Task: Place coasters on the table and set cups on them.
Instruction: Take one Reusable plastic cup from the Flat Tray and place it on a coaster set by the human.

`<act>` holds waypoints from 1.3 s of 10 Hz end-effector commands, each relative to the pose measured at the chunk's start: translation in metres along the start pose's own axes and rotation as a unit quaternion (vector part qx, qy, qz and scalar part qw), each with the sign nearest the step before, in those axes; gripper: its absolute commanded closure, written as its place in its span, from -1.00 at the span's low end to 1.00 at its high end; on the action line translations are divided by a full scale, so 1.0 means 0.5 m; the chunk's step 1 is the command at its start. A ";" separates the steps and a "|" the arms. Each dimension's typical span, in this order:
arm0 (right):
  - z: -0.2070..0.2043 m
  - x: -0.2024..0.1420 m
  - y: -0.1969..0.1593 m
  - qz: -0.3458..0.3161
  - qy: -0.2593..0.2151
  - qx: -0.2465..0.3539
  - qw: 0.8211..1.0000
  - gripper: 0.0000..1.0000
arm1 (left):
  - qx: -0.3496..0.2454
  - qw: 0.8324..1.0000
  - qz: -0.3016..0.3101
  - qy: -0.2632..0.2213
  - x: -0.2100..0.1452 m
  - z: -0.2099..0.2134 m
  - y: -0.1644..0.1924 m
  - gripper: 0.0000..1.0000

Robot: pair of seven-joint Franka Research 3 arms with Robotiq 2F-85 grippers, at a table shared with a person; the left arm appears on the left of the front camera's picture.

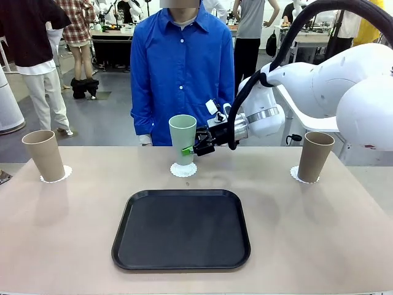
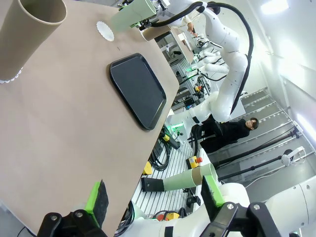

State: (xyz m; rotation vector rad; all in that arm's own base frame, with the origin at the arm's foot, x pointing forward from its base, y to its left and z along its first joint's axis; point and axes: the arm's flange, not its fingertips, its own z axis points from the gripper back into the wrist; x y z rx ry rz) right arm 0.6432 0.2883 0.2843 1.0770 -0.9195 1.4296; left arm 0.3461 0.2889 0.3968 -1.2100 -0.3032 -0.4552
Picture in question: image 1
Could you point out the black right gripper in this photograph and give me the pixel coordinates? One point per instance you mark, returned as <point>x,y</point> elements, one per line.
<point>218,135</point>

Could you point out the green tall cup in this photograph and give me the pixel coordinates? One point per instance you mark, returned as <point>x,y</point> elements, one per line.
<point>181,135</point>

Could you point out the white paper doily coaster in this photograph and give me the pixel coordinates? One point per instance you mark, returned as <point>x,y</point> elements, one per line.
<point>184,172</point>
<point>294,172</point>
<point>67,172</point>

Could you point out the brown tall cup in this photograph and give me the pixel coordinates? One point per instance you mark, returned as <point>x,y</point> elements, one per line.
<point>316,156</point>
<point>43,153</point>

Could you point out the person's right forearm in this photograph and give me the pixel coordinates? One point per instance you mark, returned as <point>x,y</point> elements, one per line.
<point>142,123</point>

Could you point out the person in blue shirt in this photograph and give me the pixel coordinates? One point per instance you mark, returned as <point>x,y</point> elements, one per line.
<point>181,67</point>

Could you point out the black plastic tray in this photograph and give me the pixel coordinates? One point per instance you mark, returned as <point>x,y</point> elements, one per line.
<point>181,230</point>

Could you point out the grey floor plate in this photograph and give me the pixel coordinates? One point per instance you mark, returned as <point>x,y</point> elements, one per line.
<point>104,95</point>

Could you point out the black hanging bag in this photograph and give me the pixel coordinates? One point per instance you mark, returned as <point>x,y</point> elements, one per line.
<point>271,44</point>

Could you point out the white table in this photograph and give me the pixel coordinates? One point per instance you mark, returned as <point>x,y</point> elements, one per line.
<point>319,123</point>

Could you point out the dark background workbench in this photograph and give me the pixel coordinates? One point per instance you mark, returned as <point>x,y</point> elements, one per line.
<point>110,46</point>

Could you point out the person in grey shirt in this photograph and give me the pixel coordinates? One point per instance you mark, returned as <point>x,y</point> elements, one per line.
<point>250,21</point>

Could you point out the grey background desk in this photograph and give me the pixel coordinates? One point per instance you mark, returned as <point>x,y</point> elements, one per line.
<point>310,40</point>

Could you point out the person in plaid shirt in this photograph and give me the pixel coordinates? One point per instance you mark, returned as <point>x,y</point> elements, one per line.
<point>76,21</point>

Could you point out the white air purifier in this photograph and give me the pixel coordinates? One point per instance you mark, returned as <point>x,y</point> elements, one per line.
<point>9,104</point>

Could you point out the person in cream shirt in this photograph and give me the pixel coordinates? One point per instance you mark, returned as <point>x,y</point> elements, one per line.
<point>347,27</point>

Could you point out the dark flat object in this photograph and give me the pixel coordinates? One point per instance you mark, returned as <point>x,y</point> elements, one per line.
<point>4,177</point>

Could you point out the person in black top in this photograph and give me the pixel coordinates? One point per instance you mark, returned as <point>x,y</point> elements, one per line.
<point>27,30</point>

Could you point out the person in yellow coat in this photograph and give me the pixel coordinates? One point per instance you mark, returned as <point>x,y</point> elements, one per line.
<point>370,30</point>

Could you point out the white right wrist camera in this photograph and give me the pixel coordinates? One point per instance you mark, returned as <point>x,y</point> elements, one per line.
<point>215,107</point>

